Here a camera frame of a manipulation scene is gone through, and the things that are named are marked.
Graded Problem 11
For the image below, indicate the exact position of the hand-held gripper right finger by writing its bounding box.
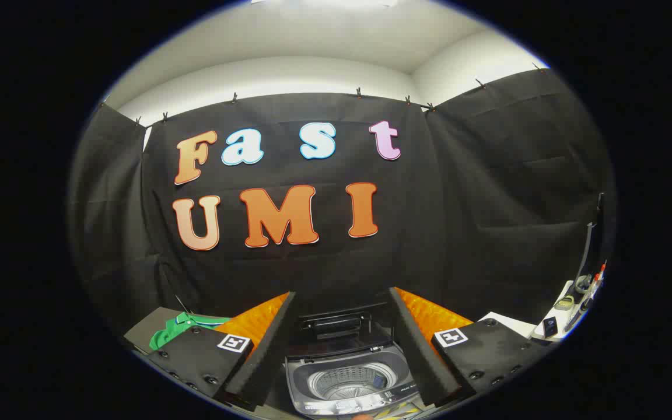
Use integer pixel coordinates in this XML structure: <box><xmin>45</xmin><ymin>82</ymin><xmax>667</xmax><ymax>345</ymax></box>
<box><xmin>388</xmin><ymin>286</ymin><xmax>551</xmax><ymax>409</ymax></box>

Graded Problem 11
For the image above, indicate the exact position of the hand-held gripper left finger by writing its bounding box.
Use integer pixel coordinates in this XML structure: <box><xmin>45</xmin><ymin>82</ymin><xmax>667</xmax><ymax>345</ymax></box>
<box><xmin>145</xmin><ymin>290</ymin><xmax>298</xmax><ymax>410</ymax></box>

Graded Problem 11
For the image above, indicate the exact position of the dark transparent washing machine lid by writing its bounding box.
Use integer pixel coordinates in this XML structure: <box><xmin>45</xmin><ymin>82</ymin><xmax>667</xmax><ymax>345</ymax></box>
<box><xmin>296</xmin><ymin>302</ymin><xmax>395</xmax><ymax>351</ymax></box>

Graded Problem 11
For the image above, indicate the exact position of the grey washing machine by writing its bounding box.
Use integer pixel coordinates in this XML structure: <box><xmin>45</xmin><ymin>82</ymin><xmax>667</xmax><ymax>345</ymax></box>
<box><xmin>285</xmin><ymin>339</ymin><xmax>424</xmax><ymax>418</ymax></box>

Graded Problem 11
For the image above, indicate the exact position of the green polo shirt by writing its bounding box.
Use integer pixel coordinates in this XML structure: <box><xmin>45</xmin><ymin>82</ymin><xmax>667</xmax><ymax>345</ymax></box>
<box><xmin>149</xmin><ymin>312</ymin><xmax>232</xmax><ymax>351</ymax></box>

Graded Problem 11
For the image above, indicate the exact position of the white table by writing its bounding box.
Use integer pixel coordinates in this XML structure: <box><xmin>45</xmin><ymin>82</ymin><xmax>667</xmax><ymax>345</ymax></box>
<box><xmin>478</xmin><ymin>279</ymin><xmax>600</xmax><ymax>343</ymax></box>

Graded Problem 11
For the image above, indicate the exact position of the black backdrop cloth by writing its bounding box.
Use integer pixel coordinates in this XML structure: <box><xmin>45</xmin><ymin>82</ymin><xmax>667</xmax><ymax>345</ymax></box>
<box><xmin>68</xmin><ymin>69</ymin><xmax>617</xmax><ymax>351</ymax></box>

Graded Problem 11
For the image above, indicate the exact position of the row of black clips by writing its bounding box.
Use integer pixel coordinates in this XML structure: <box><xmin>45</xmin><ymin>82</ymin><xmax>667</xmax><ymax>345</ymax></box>
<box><xmin>100</xmin><ymin>63</ymin><xmax>547</xmax><ymax>126</ymax></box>

